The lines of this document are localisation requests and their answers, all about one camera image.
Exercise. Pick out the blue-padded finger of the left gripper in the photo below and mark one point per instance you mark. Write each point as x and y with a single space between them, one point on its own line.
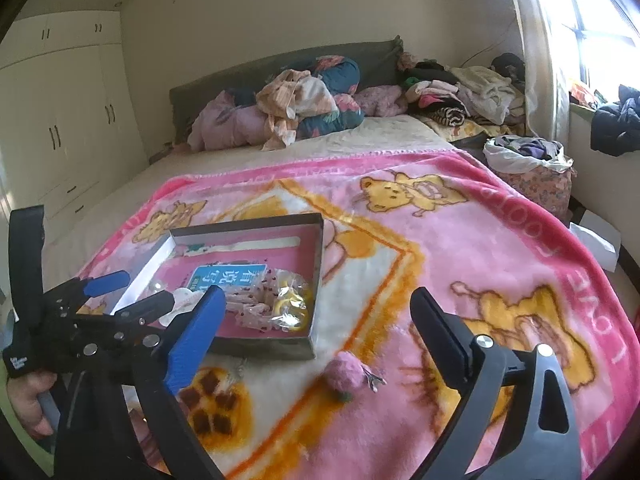
81 289

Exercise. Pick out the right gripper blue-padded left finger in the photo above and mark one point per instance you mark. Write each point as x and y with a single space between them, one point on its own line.
96 438

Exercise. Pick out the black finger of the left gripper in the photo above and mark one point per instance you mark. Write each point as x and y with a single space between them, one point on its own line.
144 311

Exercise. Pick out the floral laundry bag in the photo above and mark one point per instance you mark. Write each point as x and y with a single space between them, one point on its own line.
535 167

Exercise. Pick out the person's left hand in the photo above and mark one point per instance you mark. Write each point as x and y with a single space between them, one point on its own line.
23 394

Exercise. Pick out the pink pompom hair clip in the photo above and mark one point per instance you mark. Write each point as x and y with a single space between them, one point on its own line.
346 375

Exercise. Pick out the dark jacket on sill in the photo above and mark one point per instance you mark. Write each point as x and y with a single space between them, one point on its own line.
615 128

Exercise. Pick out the white built-in wardrobe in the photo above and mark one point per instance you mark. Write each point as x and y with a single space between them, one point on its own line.
69 136

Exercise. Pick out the pink floral scrunchie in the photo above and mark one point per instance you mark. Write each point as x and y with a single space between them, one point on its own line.
252 305

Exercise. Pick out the dark floral quilt roll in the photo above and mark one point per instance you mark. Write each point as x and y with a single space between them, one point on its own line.
342 77

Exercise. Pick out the pink cartoon bear blanket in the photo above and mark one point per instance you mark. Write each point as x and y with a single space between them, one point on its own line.
395 222

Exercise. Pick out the pink pyjama bundle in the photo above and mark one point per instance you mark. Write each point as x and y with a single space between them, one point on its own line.
223 124

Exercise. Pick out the peach patterned cloth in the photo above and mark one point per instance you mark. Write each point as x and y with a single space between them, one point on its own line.
288 99

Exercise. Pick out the dark green headboard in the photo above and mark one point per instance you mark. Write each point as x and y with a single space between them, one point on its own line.
377 62

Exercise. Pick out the pile of mixed clothes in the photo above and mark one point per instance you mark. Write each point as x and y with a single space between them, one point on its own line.
491 95

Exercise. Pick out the cream window curtain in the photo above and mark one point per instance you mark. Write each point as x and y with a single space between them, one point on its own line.
547 68

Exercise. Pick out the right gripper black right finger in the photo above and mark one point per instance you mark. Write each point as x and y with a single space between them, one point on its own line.
539 438

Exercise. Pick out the green sleeve forearm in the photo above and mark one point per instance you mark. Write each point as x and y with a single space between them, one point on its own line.
22 456

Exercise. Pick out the bag of yellow rings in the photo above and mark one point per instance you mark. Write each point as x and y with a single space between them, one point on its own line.
291 304

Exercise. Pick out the grey cardboard box tray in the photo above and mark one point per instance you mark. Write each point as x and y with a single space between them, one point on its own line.
293 243

